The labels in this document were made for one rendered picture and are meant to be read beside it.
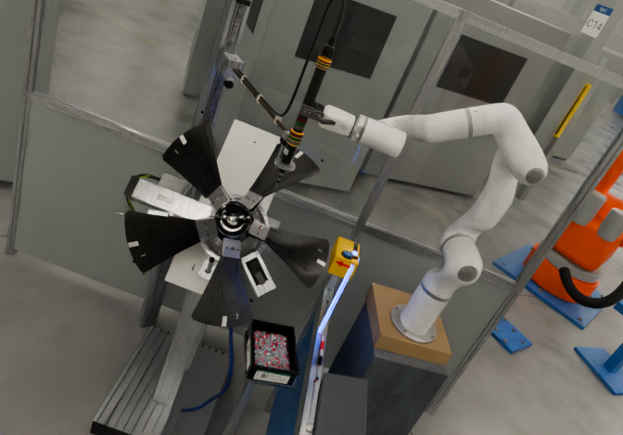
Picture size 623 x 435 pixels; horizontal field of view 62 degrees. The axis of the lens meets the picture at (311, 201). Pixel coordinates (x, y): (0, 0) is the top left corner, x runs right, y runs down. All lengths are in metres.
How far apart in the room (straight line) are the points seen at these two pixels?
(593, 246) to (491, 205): 3.53
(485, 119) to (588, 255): 3.75
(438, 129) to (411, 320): 0.75
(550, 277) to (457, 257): 3.59
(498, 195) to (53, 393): 2.05
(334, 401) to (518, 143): 0.90
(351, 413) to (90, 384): 1.70
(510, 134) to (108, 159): 1.89
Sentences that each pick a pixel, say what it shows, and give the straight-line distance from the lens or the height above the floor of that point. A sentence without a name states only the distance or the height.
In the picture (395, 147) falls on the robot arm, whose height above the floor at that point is 1.66.
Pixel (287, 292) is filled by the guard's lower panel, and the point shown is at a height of 0.45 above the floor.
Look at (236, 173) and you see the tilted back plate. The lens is 2.06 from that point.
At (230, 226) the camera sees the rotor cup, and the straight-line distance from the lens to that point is 1.74.
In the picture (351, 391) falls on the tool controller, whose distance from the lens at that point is 1.31.
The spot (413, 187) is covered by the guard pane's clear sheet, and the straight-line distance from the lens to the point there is 2.47.
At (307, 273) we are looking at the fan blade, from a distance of 1.76.
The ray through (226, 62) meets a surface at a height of 1.56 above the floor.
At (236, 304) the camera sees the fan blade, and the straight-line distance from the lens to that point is 1.80.
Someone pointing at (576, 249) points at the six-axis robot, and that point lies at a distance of 5.28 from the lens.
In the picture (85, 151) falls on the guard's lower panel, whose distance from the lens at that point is 2.78.
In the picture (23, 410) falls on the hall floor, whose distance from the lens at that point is 2.65.
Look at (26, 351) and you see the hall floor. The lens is 2.85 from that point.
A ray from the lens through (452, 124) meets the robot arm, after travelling 1.59.
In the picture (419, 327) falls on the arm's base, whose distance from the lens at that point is 2.00.
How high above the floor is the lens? 2.14
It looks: 27 degrees down
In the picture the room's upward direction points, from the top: 23 degrees clockwise
